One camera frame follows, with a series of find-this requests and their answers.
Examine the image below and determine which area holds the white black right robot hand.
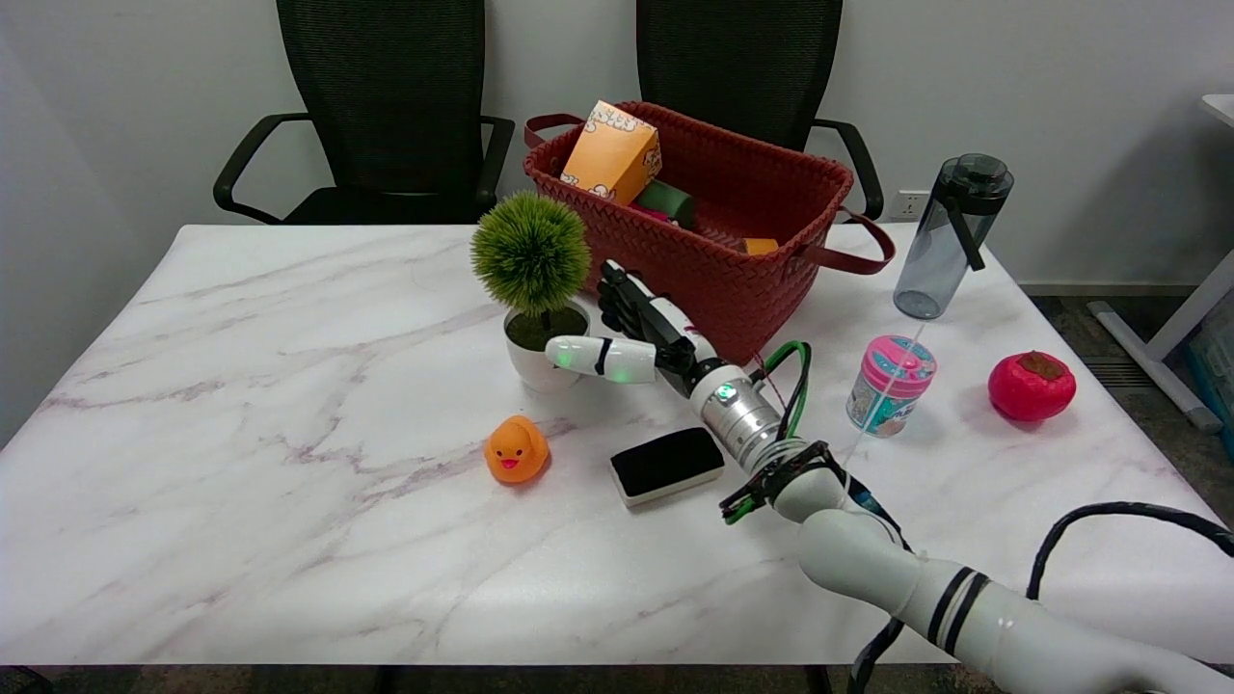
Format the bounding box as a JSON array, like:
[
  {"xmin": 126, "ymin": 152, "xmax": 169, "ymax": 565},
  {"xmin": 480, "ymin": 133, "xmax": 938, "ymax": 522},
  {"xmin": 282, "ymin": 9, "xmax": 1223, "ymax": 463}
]
[{"xmin": 545, "ymin": 260, "xmax": 720, "ymax": 396}]

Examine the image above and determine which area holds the thin white cable tie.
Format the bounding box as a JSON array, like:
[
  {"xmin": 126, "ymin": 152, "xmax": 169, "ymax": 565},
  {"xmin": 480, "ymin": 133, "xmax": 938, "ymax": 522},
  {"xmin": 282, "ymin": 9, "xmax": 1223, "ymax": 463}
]
[{"xmin": 846, "ymin": 323, "xmax": 928, "ymax": 466}]

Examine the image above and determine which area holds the black cable loop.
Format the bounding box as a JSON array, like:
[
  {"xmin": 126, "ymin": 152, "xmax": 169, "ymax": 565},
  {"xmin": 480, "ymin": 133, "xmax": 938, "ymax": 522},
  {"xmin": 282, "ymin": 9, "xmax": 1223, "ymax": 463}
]
[{"xmin": 846, "ymin": 501, "xmax": 1234, "ymax": 694}]

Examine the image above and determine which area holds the green box in basket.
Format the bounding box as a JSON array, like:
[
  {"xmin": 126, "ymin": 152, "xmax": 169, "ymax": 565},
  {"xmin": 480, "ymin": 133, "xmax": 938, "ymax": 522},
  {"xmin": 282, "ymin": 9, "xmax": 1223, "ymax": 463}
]
[{"xmin": 633, "ymin": 179, "xmax": 697, "ymax": 229}]

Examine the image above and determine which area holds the blue storage box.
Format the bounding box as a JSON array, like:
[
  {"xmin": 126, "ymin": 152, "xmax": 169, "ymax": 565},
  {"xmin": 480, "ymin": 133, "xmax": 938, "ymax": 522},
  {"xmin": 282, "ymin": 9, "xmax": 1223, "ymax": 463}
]
[{"xmin": 1186, "ymin": 313, "xmax": 1234, "ymax": 430}]

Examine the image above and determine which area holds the red woven basket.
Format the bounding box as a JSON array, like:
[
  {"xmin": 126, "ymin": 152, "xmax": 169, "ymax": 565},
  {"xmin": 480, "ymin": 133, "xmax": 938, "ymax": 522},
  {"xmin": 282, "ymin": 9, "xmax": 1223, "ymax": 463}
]
[{"xmin": 523, "ymin": 101, "xmax": 897, "ymax": 367}]

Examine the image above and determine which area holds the pink lid teal jar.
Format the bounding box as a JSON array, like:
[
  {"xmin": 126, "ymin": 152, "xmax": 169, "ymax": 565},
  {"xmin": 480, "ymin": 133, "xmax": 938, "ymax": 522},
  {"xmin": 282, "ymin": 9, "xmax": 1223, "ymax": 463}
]
[{"xmin": 846, "ymin": 334, "xmax": 938, "ymax": 440}]

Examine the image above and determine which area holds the orange rubber duck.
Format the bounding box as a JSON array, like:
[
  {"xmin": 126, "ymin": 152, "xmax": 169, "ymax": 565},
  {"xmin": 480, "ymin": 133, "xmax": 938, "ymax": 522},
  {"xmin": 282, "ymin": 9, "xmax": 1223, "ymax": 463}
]
[{"xmin": 483, "ymin": 414, "xmax": 550, "ymax": 485}]

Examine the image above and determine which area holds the green potted plant white pot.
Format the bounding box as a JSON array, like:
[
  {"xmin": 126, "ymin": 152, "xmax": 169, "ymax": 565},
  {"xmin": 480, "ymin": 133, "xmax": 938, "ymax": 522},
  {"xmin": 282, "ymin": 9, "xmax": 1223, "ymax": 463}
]
[{"xmin": 469, "ymin": 190, "xmax": 592, "ymax": 394}]

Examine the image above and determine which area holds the black whiteboard eraser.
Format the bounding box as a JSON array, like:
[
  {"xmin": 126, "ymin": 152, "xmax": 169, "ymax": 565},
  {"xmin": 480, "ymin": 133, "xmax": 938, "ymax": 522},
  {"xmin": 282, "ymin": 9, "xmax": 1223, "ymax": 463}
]
[{"xmin": 609, "ymin": 427, "xmax": 727, "ymax": 508}]

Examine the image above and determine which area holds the grey transparent water bottle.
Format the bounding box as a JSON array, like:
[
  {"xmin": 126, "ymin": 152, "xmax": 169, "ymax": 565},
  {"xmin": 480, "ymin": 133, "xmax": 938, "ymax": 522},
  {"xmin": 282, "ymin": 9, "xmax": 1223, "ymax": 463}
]
[{"xmin": 893, "ymin": 152, "xmax": 1015, "ymax": 321}]

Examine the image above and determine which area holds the orange carton box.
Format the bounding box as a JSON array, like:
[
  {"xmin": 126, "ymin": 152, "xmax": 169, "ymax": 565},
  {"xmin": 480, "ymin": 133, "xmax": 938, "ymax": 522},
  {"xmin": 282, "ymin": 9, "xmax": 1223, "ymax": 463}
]
[{"xmin": 560, "ymin": 100, "xmax": 663, "ymax": 206}]

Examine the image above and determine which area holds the green black cable bundle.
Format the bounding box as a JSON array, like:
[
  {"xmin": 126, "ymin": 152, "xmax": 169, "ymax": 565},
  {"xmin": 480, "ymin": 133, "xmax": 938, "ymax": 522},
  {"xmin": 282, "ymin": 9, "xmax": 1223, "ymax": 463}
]
[{"xmin": 718, "ymin": 340, "xmax": 832, "ymax": 526}]

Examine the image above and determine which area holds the black mesh office chair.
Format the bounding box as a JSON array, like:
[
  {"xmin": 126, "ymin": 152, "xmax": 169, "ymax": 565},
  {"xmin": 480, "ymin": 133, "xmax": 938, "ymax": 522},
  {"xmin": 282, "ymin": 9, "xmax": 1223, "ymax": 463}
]
[
  {"xmin": 213, "ymin": 0, "xmax": 517, "ymax": 226},
  {"xmin": 636, "ymin": 0, "xmax": 885, "ymax": 221}
]

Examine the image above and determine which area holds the white desk frame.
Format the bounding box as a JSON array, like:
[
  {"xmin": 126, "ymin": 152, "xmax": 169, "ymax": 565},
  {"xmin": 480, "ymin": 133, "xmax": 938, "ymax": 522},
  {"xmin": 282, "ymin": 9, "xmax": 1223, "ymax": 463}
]
[{"xmin": 1087, "ymin": 93, "xmax": 1234, "ymax": 435}]

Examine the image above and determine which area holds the red persimmon toy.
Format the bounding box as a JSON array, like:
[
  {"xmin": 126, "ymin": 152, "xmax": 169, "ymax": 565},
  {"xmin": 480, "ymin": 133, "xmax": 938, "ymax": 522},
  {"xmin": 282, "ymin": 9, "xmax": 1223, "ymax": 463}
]
[{"xmin": 987, "ymin": 351, "xmax": 1078, "ymax": 423}]

